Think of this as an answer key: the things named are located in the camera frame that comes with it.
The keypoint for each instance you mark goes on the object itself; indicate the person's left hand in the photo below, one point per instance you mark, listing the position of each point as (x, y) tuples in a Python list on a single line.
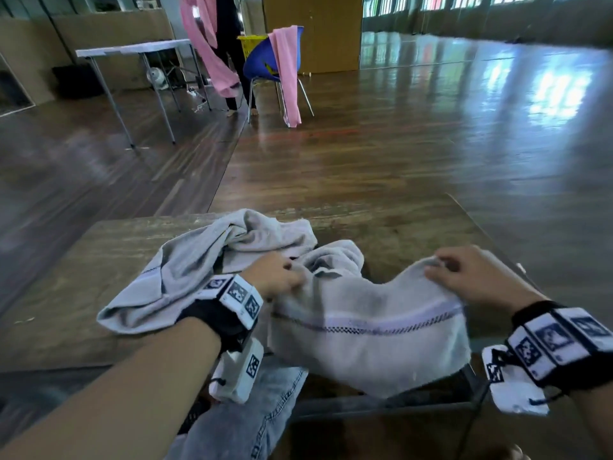
[(273, 275)]

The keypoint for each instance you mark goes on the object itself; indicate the person's right hand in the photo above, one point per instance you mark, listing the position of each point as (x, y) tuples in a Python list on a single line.
[(483, 277)]

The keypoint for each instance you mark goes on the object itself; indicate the light grey smooth towel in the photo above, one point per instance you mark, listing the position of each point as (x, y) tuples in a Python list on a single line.
[(191, 268)]

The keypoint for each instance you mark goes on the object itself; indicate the grey terry towel checkered stripe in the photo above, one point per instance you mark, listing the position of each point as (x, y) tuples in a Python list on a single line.
[(373, 354)]

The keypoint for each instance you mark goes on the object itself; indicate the person's right forearm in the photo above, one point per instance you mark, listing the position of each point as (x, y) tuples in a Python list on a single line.
[(596, 421)]

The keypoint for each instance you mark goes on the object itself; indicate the person's bare foot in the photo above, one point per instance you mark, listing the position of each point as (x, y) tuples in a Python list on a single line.
[(521, 452)]

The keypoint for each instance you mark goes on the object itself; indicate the yellow plastic basket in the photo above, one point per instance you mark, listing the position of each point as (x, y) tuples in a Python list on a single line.
[(249, 43)]

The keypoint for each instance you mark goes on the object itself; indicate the black left wrist marker band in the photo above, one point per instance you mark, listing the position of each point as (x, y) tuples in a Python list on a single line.
[(220, 311)]

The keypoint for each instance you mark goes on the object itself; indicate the black wrist marker band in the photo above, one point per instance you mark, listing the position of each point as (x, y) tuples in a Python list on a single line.
[(220, 311), (560, 344)]

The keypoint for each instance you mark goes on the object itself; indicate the black right wrist marker band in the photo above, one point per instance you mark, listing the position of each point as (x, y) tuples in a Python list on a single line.
[(560, 344)]

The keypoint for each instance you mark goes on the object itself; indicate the pink cloth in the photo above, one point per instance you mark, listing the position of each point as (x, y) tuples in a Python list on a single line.
[(287, 67), (210, 62)]

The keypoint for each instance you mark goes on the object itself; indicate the blue chair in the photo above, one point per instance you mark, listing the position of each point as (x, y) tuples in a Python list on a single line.
[(258, 62)]

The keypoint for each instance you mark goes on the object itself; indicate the white floor fan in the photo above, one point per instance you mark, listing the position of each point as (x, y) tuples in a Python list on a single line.
[(157, 78)]

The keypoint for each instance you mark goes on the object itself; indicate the yellow wooden door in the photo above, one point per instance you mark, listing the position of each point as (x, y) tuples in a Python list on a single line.
[(325, 33)]

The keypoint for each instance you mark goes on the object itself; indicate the grey folding table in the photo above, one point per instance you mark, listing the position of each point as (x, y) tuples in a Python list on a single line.
[(129, 46)]

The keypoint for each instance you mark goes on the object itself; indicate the row of windows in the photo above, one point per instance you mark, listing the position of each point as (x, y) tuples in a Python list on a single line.
[(431, 2)]

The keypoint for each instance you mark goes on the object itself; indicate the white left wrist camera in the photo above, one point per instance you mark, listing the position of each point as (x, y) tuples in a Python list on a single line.
[(234, 373)]

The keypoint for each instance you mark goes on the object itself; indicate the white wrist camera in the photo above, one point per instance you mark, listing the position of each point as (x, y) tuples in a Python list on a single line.
[(512, 388), (234, 373)]

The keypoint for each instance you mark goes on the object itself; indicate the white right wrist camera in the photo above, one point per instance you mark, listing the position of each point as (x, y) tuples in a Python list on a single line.
[(512, 388)]

